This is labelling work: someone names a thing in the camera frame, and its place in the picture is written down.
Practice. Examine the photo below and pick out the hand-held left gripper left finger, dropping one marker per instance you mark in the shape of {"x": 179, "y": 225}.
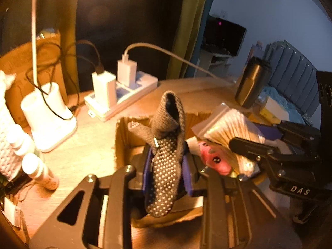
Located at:
{"x": 146, "y": 173}

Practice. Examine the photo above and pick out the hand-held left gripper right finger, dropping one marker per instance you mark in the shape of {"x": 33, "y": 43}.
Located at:
{"x": 188, "y": 179}

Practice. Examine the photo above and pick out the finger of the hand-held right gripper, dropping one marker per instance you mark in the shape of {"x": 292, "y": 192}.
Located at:
{"x": 246, "y": 145}
{"x": 269, "y": 132}

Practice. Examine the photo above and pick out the dark grey dotted sock pair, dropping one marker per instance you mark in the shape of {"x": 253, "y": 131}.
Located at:
{"x": 163, "y": 173}

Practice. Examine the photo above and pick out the shallow cardboard box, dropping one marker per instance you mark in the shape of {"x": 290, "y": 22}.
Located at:
{"x": 129, "y": 155}

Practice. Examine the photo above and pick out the bag of cotton swabs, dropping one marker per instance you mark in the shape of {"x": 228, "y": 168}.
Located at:
{"x": 228, "y": 127}

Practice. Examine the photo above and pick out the pink plush toy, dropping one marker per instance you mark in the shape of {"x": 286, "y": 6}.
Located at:
{"x": 215, "y": 160}

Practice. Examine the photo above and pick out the yellow white tissue box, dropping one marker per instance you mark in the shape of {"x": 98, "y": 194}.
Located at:
{"x": 275, "y": 109}

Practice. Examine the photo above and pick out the light blue blanket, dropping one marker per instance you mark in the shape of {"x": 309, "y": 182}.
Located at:
{"x": 290, "y": 103}

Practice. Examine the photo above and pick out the steel tumbler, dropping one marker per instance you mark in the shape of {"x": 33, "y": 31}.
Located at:
{"x": 250, "y": 83}

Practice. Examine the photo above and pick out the grey padded headboard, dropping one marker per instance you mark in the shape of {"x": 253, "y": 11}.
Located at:
{"x": 293, "y": 70}

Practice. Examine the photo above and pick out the clear plastic bottle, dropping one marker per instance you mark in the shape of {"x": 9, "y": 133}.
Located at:
{"x": 256, "y": 48}

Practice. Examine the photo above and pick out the white power strip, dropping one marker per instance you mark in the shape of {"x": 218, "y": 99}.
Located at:
{"x": 134, "y": 88}

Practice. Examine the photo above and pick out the white charger plug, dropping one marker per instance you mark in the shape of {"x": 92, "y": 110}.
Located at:
{"x": 103, "y": 90}
{"x": 127, "y": 72}

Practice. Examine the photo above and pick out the black television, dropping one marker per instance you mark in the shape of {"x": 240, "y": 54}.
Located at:
{"x": 225, "y": 36}

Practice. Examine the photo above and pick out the white desk lamp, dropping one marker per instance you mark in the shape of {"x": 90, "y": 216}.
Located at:
{"x": 46, "y": 124}

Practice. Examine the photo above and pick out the yellow curtain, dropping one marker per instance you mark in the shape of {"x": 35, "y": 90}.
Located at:
{"x": 186, "y": 31}
{"x": 70, "y": 18}

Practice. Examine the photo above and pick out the white woven basket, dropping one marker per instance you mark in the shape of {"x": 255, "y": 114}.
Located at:
{"x": 6, "y": 140}

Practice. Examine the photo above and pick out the teal curtain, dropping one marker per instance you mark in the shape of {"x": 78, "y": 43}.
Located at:
{"x": 211, "y": 0}

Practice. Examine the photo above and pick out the brown cardboard carton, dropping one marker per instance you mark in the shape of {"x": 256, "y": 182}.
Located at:
{"x": 15, "y": 64}

